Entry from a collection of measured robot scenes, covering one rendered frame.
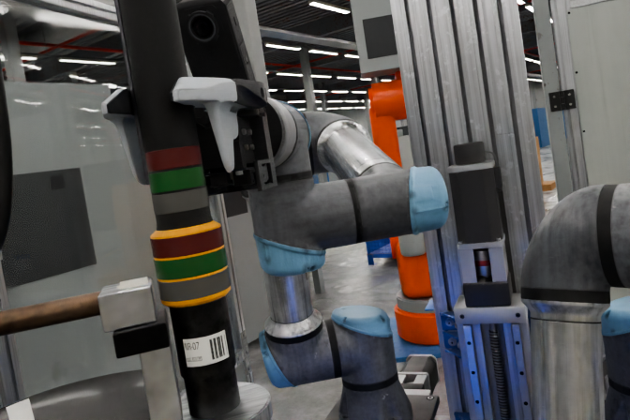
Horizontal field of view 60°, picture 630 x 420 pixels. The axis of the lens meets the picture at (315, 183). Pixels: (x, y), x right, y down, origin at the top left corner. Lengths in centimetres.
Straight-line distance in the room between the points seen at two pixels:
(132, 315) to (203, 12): 23
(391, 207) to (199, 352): 32
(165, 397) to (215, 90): 18
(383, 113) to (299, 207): 377
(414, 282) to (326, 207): 371
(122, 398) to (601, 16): 191
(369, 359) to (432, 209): 56
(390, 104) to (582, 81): 241
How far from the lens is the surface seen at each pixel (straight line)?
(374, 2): 434
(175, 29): 35
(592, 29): 212
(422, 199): 60
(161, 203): 33
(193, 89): 32
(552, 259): 67
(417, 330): 436
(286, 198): 58
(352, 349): 110
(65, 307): 35
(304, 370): 111
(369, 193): 59
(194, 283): 33
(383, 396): 115
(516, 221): 118
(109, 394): 53
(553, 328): 68
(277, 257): 59
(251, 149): 43
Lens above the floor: 159
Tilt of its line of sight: 3 degrees down
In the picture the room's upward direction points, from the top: 9 degrees counter-clockwise
